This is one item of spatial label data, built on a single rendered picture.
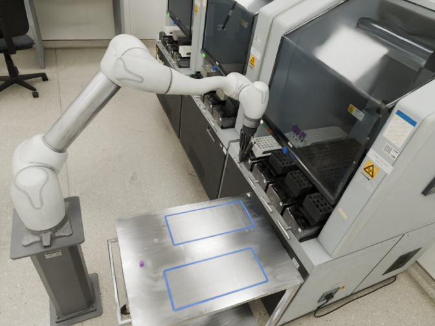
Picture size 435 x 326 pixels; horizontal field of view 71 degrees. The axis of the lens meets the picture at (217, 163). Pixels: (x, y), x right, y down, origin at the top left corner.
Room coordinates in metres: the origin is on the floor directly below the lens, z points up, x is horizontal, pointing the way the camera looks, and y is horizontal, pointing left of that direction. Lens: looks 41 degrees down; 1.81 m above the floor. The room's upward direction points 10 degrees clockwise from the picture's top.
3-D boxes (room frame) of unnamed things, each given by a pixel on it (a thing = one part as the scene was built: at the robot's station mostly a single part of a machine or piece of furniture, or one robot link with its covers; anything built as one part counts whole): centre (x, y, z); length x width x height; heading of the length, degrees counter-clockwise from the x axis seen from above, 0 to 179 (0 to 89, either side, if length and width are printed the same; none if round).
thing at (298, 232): (1.05, -0.65, 0.78); 0.73 x 0.14 x 0.09; 120
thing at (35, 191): (0.73, 0.65, 0.87); 0.18 x 0.16 x 0.22; 34
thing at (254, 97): (1.29, -0.12, 1.14); 0.13 x 0.11 x 0.16; 34
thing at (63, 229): (0.70, 0.64, 0.73); 0.22 x 0.18 x 0.06; 30
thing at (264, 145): (1.38, -0.30, 0.83); 0.30 x 0.10 x 0.06; 120
